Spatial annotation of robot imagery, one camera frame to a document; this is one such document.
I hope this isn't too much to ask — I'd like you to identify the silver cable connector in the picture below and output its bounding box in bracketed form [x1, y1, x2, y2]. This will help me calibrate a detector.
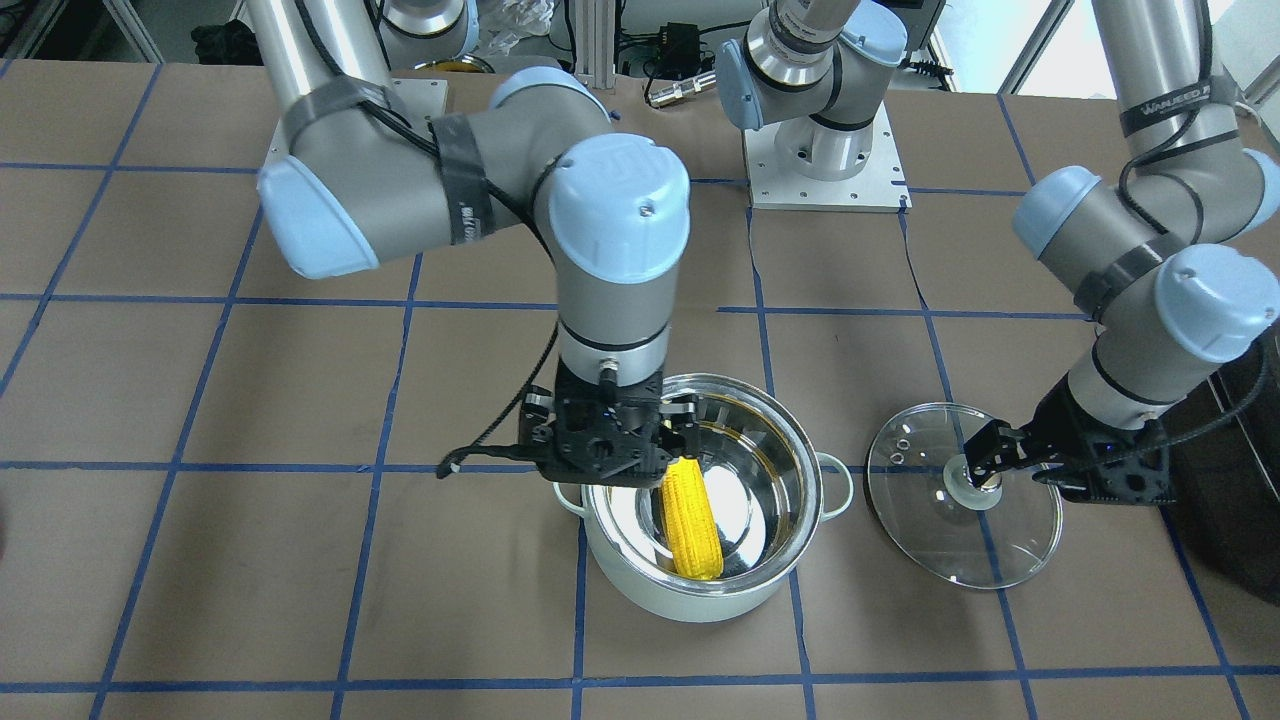
[645, 70, 717, 109]

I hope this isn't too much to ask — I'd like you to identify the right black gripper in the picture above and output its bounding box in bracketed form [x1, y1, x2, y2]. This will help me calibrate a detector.
[520, 364, 701, 489]

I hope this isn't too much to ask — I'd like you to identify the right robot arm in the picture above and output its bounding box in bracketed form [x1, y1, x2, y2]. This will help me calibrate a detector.
[250, 1, 698, 489]

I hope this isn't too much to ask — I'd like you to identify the glass pot lid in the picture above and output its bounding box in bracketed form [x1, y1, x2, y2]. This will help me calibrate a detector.
[867, 402, 1064, 591]

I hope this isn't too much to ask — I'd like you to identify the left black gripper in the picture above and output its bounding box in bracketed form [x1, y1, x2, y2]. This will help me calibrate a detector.
[963, 386, 1176, 505]

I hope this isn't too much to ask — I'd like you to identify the black rice cooker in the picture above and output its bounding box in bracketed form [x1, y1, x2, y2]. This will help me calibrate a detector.
[1172, 333, 1279, 605]

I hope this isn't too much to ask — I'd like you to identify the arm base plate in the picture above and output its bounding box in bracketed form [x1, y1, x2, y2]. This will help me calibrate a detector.
[387, 78, 449, 122]
[742, 105, 913, 213]

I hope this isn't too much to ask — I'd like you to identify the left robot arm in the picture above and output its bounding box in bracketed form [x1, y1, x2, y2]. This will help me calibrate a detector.
[716, 1, 1277, 510]

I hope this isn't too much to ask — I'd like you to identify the yellow toy corn cob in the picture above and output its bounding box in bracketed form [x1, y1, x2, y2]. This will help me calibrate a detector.
[659, 457, 724, 582]

